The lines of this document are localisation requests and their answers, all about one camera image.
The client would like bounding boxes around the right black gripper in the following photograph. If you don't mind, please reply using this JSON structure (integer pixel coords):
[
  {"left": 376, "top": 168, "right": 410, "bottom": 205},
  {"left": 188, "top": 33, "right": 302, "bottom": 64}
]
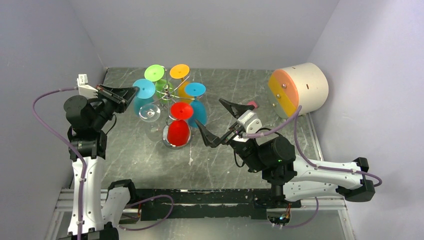
[{"left": 194, "top": 98, "right": 266, "bottom": 174}]

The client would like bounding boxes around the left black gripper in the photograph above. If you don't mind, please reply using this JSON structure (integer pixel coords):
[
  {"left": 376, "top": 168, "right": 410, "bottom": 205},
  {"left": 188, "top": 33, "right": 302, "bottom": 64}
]
[{"left": 91, "top": 83, "right": 139, "bottom": 130}]

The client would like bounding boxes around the blue plastic wine glass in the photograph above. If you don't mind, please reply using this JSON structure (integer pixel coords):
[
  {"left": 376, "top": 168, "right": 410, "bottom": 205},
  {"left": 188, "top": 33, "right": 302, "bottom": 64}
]
[
  {"left": 184, "top": 82, "right": 208, "bottom": 128},
  {"left": 132, "top": 78, "right": 156, "bottom": 116}
]

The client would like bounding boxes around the clear wine glass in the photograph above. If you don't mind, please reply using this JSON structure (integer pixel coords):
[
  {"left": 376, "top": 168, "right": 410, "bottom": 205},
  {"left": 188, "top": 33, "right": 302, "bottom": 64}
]
[{"left": 138, "top": 103, "right": 163, "bottom": 142}]

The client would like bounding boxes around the green plastic wine glass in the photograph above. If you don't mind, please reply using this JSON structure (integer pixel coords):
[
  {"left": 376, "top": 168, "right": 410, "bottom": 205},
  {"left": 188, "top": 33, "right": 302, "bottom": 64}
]
[{"left": 144, "top": 64, "right": 174, "bottom": 103}]

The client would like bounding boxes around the red plastic wine glass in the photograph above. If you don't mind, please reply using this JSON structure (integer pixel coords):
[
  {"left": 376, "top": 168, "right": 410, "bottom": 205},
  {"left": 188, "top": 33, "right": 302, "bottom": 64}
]
[{"left": 167, "top": 102, "right": 194, "bottom": 147}]

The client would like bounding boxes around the orange plastic wine glass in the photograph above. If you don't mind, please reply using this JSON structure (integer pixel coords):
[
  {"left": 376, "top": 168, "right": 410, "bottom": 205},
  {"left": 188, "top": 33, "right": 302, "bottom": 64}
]
[{"left": 169, "top": 63, "right": 193, "bottom": 104}]

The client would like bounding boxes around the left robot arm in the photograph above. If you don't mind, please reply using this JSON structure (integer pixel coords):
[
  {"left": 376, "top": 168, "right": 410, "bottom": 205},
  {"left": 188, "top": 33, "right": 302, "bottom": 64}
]
[{"left": 63, "top": 84, "right": 139, "bottom": 240}]

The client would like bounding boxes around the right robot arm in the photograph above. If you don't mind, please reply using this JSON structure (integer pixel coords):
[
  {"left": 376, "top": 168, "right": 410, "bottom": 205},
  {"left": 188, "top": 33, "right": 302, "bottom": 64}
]
[{"left": 195, "top": 98, "right": 382, "bottom": 207}]

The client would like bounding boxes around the chrome wine glass rack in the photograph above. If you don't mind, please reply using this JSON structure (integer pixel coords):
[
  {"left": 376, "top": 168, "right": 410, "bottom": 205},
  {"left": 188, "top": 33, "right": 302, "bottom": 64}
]
[{"left": 151, "top": 66, "right": 192, "bottom": 150}]

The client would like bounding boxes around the pink small block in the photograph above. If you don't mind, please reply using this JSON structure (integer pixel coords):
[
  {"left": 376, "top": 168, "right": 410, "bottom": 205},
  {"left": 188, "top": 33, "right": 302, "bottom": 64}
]
[{"left": 247, "top": 101, "right": 259, "bottom": 109}]

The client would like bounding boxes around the cream cylinder with orange face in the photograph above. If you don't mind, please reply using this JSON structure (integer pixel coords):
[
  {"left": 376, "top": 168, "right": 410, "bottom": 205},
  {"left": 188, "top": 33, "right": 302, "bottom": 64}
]
[{"left": 267, "top": 62, "right": 329, "bottom": 119}]

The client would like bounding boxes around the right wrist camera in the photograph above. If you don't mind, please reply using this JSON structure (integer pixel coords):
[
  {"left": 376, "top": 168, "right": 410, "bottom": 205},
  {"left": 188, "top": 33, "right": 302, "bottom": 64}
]
[{"left": 234, "top": 110, "right": 263, "bottom": 142}]

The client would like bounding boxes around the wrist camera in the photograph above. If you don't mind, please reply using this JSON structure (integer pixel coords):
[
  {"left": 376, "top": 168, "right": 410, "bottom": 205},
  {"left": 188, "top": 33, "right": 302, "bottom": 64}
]
[
  {"left": 234, "top": 110, "right": 263, "bottom": 142},
  {"left": 76, "top": 73, "right": 98, "bottom": 99}
]

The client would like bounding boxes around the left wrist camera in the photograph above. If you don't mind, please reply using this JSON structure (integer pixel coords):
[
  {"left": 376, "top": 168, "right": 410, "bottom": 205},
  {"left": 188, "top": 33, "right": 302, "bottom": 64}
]
[{"left": 76, "top": 73, "right": 98, "bottom": 99}]

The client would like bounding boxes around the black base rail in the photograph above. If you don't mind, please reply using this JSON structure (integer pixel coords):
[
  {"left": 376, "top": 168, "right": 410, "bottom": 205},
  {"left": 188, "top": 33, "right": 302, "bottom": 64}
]
[{"left": 123, "top": 188, "right": 302, "bottom": 221}]

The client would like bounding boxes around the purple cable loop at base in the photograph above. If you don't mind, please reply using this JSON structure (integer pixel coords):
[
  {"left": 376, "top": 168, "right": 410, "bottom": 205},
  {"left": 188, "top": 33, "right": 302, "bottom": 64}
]
[{"left": 117, "top": 194, "right": 175, "bottom": 232}]

